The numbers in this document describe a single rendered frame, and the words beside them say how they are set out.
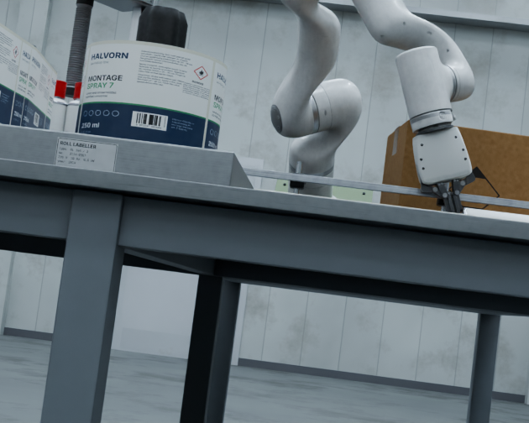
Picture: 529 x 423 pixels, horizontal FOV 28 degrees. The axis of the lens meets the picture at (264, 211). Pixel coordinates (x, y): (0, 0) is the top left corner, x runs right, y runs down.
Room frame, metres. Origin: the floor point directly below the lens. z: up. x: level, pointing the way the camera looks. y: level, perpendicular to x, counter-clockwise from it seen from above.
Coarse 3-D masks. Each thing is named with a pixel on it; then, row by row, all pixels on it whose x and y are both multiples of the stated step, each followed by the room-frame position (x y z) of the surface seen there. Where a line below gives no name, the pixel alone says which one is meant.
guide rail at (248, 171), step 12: (300, 180) 2.07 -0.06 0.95; (312, 180) 2.07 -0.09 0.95; (324, 180) 2.07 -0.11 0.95; (336, 180) 2.07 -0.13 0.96; (348, 180) 2.07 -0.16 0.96; (396, 192) 2.06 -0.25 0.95; (408, 192) 2.06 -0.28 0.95; (420, 192) 2.06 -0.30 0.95; (492, 204) 2.05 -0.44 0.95; (504, 204) 2.05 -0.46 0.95; (516, 204) 2.04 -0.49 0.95; (528, 204) 2.04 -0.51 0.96
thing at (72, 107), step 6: (78, 84) 2.05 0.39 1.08; (78, 90) 2.05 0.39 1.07; (78, 96) 2.05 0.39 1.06; (72, 102) 2.04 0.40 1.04; (78, 102) 2.04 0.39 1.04; (72, 108) 2.04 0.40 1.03; (66, 114) 2.05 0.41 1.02; (72, 114) 2.04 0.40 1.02; (66, 120) 2.05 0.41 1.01; (72, 120) 2.04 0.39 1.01; (66, 126) 2.05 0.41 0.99; (72, 126) 2.04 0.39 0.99; (72, 132) 2.04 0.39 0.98
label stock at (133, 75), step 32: (96, 64) 1.41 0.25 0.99; (128, 64) 1.38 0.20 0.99; (160, 64) 1.37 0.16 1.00; (192, 64) 1.39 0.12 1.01; (224, 64) 1.45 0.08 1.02; (96, 96) 1.40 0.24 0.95; (128, 96) 1.37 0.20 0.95; (160, 96) 1.38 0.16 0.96; (192, 96) 1.39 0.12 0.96; (96, 128) 1.39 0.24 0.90; (128, 128) 1.37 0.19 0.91; (160, 128) 1.38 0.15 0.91; (192, 128) 1.40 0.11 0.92
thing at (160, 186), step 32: (0, 160) 1.21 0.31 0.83; (128, 192) 1.22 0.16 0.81; (160, 192) 1.20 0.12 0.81; (192, 192) 1.20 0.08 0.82; (224, 192) 1.20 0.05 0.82; (256, 192) 1.19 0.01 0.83; (384, 224) 1.21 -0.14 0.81; (416, 224) 1.18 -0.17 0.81; (448, 224) 1.18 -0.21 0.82; (480, 224) 1.18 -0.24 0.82; (512, 224) 1.18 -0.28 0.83
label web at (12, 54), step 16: (0, 32) 1.55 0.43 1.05; (0, 48) 1.56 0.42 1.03; (16, 48) 1.61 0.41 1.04; (0, 64) 1.56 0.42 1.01; (16, 64) 1.62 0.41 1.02; (0, 80) 1.57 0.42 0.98; (16, 80) 1.63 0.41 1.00; (0, 96) 1.58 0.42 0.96; (16, 96) 1.64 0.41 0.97; (0, 112) 1.59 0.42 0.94; (16, 112) 1.65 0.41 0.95
